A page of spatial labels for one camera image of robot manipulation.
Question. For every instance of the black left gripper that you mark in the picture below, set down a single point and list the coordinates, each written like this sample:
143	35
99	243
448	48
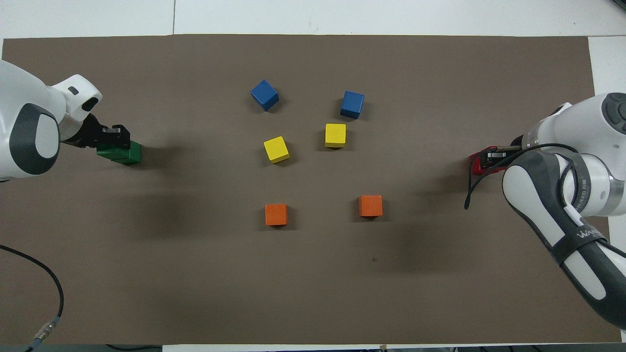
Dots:
85	134

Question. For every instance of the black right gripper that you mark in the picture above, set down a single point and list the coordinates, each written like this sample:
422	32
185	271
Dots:
516	149

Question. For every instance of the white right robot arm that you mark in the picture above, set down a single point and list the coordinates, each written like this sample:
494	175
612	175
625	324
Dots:
538	195

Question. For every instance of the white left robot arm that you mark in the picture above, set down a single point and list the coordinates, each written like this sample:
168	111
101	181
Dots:
24	98

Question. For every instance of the orange wooden block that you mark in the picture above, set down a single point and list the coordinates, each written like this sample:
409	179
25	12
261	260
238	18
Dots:
276	214
370	206

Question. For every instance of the blue wooden block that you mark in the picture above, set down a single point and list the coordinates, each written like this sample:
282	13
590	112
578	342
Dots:
352	104
264	95

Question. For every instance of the yellow wooden block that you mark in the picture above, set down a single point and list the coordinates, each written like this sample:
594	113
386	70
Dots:
276	149
335	135

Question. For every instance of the brown table mat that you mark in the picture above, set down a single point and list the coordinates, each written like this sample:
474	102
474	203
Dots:
313	274

